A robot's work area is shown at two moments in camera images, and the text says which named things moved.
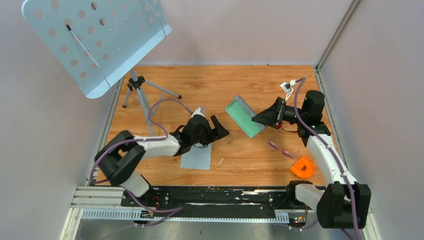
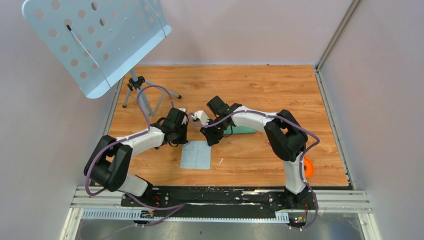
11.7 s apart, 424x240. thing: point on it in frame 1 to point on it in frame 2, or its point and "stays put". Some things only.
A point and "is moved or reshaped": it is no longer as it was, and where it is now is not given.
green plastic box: x=242 y=114 is moved or reshaped
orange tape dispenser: x=304 y=168 stays put
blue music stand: x=95 y=40 stays put
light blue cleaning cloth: x=199 y=157 stays put
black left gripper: x=215 y=133 to x=183 y=140
